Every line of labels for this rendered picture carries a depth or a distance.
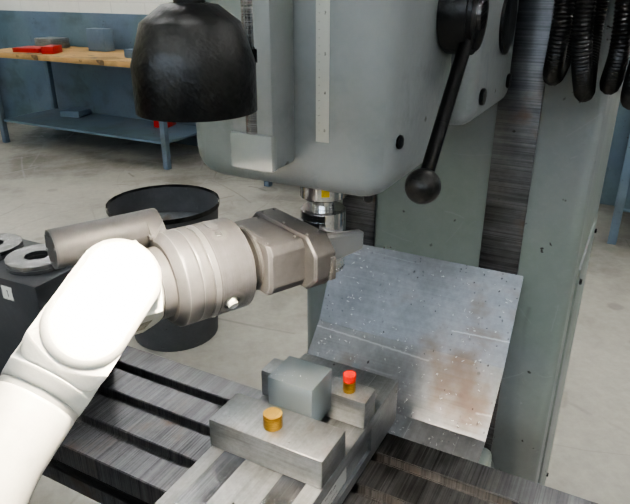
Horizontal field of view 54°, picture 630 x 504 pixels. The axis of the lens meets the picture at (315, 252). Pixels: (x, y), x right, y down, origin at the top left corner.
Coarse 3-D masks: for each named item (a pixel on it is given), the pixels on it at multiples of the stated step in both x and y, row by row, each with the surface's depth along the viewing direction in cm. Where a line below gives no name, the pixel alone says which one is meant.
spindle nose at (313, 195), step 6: (300, 192) 63; (306, 192) 61; (312, 192) 61; (318, 192) 61; (330, 192) 61; (306, 198) 62; (312, 198) 61; (318, 198) 61; (324, 198) 61; (330, 198) 61; (336, 198) 61; (342, 198) 62
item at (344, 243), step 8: (336, 232) 63; (344, 232) 63; (352, 232) 63; (360, 232) 64; (336, 240) 62; (344, 240) 63; (352, 240) 63; (360, 240) 64; (336, 248) 62; (344, 248) 63; (352, 248) 64; (360, 248) 64; (336, 256) 63; (344, 256) 63
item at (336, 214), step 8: (304, 208) 63; (312, 208) 63; (336, 208) 63; (344, 208) 63; (304, 216) 63; (312, 216) 62; (320, 216) 62; (328, 216) 62; (336, 216) 62; (344, 216) 63
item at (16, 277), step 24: (0, 240) 98; (24, 240) 101; (0, 264) 92; (24, 264) 89; (48, 264) 89; (0, 288) 89; (24, 288) 86; (48, 288) 87; (0, 312) 91; (24, 312) 88; (0, 336) 94; (0, 360) 96
